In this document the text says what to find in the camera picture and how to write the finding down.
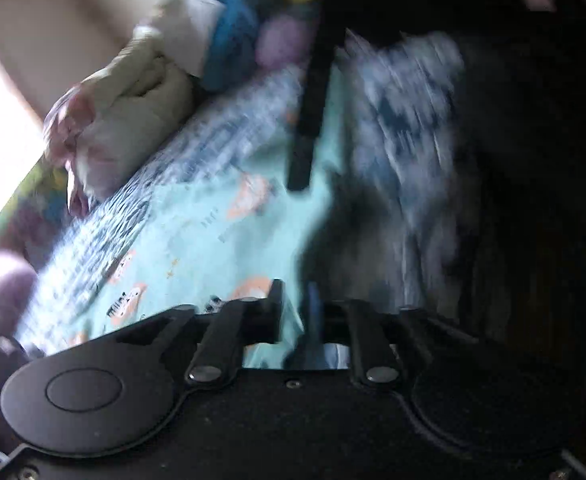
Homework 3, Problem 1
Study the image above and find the purple bed sheet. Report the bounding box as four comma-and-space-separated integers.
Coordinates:
255, 14, 314, 70

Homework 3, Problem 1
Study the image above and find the blue white patterned quilt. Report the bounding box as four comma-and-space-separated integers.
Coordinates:
17, 29, 480, 356

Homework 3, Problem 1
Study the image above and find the cream pink folded duvet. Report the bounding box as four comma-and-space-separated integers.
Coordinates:
43, 0, 225, 218

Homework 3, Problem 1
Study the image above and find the teal lion print baby garment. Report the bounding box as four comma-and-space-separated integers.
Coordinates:
17, 66, 345, 368

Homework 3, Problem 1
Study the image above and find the colourful alphabet play mat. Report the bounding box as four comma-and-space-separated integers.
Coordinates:
0, 158, 72, 271

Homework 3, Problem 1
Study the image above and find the lavender pillow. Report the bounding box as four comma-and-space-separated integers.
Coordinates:
0, 250, 38, 335

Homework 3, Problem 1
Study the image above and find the teal blue blanket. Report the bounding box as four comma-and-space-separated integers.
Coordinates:
201, 0, 261, 93

